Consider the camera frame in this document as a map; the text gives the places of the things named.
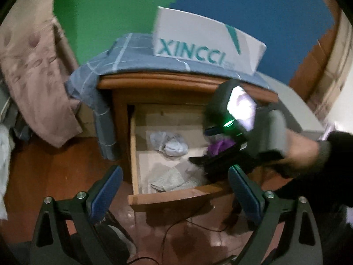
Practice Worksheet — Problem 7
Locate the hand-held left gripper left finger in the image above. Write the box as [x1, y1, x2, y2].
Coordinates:
[32, 165, 124, 265]

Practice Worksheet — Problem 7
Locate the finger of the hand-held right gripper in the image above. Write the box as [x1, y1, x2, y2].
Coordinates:
[189, 154, 239, 172]
[203, 125, 231, 138]

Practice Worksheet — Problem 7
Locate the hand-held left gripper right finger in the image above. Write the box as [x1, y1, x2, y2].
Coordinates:
[227, 165, 323, 265]

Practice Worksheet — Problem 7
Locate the purple underwear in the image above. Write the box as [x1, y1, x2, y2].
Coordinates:
[207, 139, 236, 156]

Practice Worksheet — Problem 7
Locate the wooden drawer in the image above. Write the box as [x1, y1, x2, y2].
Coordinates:
[127, 103, 238, 207]

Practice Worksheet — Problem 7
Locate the white cardboard shoe box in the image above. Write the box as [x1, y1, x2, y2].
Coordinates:
[152, 6, 267, 76]

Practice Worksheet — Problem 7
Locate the person's right hand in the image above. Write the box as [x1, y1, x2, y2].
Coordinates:
[272, 131, 322, 178]

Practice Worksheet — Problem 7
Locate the grey slipper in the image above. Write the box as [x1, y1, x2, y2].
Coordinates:
[105, 223, 137, 257]

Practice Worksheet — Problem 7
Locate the wooden nightstand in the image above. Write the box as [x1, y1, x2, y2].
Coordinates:
[96, 71, 280, 188]

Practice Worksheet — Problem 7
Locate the grey box lid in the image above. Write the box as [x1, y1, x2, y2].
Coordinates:
[256, 73, 326, 141]

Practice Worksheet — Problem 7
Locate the brown wooden board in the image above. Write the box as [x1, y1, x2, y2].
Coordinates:
[288, 19, 341, 102]

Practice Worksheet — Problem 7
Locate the blue foam mat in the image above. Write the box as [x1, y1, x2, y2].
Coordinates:
[168, 0, 341, 86]

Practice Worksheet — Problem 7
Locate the blue plaid cloth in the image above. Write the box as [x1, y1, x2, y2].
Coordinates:
[65, 32, 279, 161]

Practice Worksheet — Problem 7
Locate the white patterned cloth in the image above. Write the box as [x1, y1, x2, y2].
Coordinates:
[0, 124, 14, 221]

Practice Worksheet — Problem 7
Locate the beige patterned cloth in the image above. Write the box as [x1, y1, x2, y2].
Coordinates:
[312, 8, 353, 122]

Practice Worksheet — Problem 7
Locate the green foam mat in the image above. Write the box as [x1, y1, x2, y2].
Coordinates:
[54, 0, 177, 67]

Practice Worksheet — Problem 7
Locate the black cable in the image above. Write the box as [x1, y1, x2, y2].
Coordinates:
[121, 201, 240, 265]

